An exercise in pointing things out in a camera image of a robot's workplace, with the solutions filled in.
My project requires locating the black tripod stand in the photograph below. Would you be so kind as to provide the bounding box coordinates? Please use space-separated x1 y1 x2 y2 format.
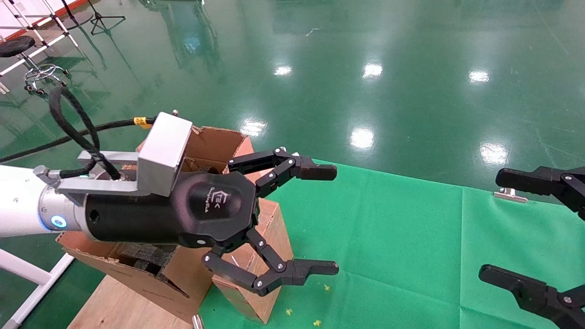
87 0 126 36

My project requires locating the black foam block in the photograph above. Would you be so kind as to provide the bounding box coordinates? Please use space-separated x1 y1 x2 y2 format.
120 244 180 277

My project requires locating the white tube rack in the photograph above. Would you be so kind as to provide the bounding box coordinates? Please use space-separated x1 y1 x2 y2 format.
0 0 80 78

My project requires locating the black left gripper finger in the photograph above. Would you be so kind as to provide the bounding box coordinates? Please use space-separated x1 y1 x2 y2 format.
202 228 340 297
228 147 338 198

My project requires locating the black round-base stand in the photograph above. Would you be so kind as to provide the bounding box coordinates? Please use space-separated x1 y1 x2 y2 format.
55 0 95 31

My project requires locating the black round stool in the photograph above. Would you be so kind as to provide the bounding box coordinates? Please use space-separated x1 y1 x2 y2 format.
0 36 70 96

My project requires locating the green cloth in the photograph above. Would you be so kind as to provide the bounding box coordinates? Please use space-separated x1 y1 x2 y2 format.
197 159 585 329

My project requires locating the large open cardboard carton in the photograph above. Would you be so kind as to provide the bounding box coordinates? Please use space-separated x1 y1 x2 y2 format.
56 137 215 325

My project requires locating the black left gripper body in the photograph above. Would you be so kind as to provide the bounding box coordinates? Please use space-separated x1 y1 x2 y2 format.
85 170 261 250

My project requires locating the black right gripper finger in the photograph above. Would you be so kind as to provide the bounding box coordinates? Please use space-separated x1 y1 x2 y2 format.
496 166 585 220
479 264 585 329

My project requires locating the white metal frame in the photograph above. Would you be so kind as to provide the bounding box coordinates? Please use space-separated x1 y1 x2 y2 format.
0 249 75 329

